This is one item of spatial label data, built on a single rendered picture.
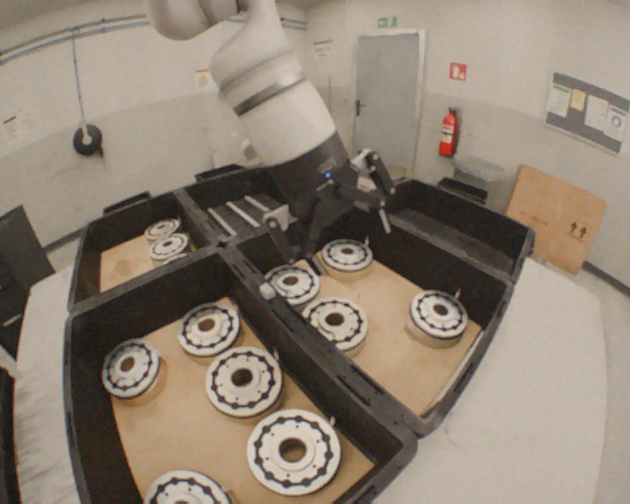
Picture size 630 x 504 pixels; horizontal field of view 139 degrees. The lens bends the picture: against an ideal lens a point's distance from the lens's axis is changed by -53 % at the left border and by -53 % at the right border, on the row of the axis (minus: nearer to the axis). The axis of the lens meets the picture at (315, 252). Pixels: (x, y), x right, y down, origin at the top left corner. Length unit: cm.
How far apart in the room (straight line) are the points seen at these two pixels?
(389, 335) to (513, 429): 35
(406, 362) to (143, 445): 39
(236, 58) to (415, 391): 41
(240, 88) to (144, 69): 339
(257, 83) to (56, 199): 353
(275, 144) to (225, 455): 34
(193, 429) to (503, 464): 52
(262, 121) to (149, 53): 346
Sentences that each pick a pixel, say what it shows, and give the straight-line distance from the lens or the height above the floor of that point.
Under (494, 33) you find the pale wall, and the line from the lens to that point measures 327.
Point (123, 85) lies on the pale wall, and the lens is 353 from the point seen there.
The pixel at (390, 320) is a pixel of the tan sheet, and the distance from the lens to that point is 44.
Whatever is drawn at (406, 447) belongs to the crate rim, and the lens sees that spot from 24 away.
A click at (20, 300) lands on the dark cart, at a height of 51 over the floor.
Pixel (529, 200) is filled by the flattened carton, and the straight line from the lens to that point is 296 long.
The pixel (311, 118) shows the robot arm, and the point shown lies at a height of 114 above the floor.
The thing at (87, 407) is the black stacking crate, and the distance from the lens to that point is 38.
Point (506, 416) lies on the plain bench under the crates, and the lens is 60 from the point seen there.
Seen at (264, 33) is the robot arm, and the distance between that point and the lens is 21.
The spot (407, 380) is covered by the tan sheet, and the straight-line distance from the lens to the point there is 38.
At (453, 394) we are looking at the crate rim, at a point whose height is 93.
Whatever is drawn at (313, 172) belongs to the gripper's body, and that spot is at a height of 110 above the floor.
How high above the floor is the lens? 116
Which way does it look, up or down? 35 degrees down
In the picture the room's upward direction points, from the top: straight up
